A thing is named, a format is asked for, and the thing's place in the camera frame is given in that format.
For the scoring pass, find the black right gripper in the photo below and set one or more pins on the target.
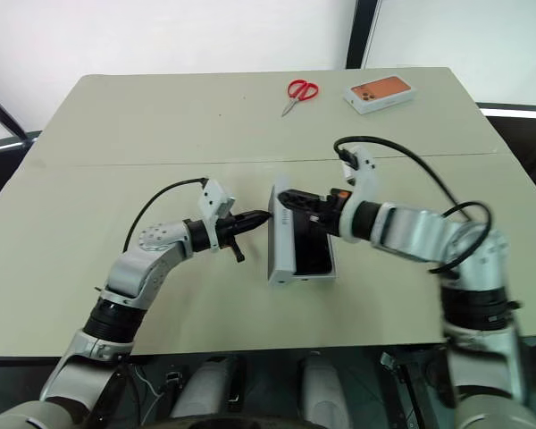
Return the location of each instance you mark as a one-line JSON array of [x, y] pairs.
[[328, 214]]

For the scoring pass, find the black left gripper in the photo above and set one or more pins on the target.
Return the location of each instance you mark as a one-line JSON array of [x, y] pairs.
[[232, 223]]

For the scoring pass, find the white box lid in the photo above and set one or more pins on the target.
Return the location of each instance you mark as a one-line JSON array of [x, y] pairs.
[[280, 246]]

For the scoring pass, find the black smartphone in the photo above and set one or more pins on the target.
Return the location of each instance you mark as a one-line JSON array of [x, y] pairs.
[[312, 254]]

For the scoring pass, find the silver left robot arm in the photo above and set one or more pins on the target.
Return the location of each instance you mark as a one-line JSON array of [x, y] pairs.
[[134, 268]]

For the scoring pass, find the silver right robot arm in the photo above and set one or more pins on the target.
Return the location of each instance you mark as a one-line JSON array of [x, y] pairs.
[[411, 232]]

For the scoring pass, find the white box with orange print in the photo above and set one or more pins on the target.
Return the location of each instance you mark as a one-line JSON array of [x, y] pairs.
[[379, 91]]

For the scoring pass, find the pale rounded robot leg cover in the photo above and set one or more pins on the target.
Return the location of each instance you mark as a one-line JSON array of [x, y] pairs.
[[324, 389], [205, 389]]

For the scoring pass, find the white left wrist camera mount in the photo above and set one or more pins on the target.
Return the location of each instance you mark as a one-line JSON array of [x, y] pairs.
[[214, 196]]

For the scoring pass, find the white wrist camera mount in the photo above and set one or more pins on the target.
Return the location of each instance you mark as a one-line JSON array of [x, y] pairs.
[[366, 179], [214, 196]]

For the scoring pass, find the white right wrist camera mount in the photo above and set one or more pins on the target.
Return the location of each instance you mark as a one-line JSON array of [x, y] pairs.
[[366, 179]]

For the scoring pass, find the black window frame post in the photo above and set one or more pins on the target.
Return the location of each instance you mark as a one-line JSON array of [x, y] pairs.
[[362, 31]]

